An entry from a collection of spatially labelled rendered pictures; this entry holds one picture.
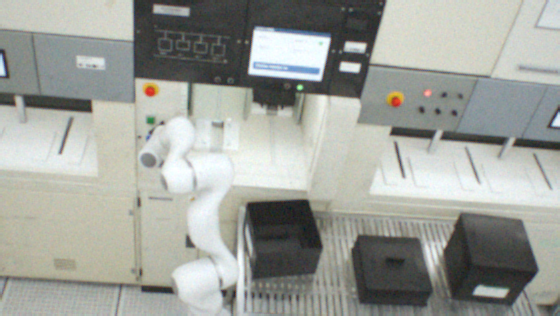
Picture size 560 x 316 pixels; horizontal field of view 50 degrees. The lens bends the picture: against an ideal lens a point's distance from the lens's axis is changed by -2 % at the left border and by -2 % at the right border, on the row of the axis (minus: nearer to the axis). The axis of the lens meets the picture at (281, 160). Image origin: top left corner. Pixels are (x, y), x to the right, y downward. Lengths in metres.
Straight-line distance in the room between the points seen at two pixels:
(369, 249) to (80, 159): 1.33
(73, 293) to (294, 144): 1.41
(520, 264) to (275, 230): 1.03
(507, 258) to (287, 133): 1.19
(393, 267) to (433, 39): 0.93
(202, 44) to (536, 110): 1.39
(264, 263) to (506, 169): 1.42
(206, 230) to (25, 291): 1.74
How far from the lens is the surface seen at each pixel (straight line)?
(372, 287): 2.53
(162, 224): 2.98
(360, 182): 2.79
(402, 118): 2.56
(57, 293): 3.48
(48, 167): 2.87
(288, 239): 2.71
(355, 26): 2.29
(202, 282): 2.04
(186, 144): 1.89
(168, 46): 2.32
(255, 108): 3.13
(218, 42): 2.29
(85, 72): 2.44
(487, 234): 2.70
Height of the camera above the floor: 2.82
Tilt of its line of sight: 42 degrees down
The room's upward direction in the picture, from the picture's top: 11 degrees clockwise
